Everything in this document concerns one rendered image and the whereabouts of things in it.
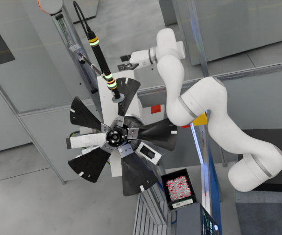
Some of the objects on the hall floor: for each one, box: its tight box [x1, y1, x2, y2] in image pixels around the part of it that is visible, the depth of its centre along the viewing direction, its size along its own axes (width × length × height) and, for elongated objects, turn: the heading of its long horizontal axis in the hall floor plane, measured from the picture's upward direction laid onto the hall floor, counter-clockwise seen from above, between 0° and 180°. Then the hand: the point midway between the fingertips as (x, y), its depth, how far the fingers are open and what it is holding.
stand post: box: [140, 187, 166, 226], centre depth 248 cm, size 4×9×91 cm, turn 103°
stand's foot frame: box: [133, 193, 177, 235], centre depth 280 cm, size 62×46×8 cm
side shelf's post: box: [156, 161, 166, 176], centre depth 283 cm, size 4×4×83 cm
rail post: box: [207, 135, 223, 202], centre depth 255 cm, size 4×4×78 cm
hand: (121, 63), depth 162 cm, fingers open, 8 cm apart
